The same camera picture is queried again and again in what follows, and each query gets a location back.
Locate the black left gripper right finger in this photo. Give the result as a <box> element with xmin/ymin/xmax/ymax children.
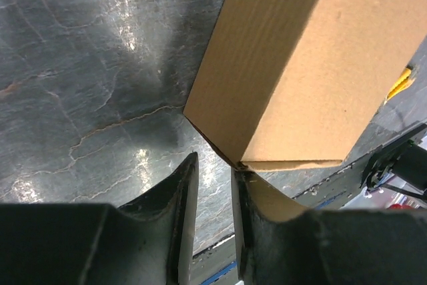
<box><xmin>231</xmin><ymin>171</ymin><xmax>426</xmax><ymax>284</ymax></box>

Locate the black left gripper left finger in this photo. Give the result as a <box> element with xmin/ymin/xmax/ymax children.
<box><xmin>1</xmin><ymin>153</ymin><xmax>199</xmax><ymax>284</ymax></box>

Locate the brown cardboard express box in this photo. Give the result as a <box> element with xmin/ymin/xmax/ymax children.
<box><xmin>183</xmin><ymin>0</ymin><xmax>426</xmax><ymax>172</ymax></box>

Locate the yellow utility knife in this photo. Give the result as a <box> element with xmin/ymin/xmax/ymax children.
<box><xmin>386</xmin><ymin>67</ymin><xmax>414</xmax><ymax>101</ymax></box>

